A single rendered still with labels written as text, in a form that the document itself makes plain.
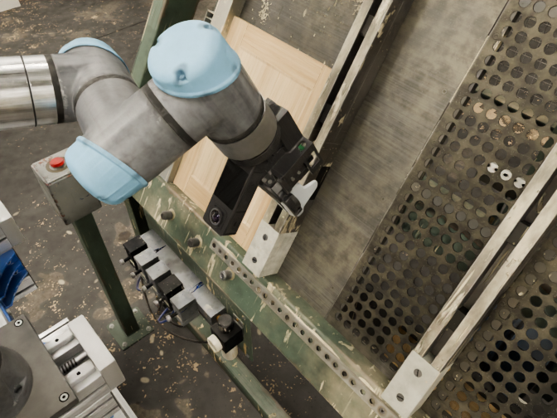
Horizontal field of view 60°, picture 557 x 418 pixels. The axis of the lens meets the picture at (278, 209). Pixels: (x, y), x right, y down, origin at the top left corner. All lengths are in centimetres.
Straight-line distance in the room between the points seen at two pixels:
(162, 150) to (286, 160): 19
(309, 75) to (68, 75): 65
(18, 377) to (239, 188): 53
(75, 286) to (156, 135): 199
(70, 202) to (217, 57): 114
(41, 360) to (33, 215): 187
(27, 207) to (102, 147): 240
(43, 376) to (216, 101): 66
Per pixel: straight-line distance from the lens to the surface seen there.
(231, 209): 60
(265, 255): 111
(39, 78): 57
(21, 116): 58
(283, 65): 117
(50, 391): 96
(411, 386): 98
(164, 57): 46
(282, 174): 60
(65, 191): 151
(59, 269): 251
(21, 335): 104
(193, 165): 136
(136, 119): 47
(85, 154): 49
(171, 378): 207
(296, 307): 112
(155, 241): 149
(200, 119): 47
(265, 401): 180
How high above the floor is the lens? 185
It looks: 47 degrees down
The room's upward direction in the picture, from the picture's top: straight up
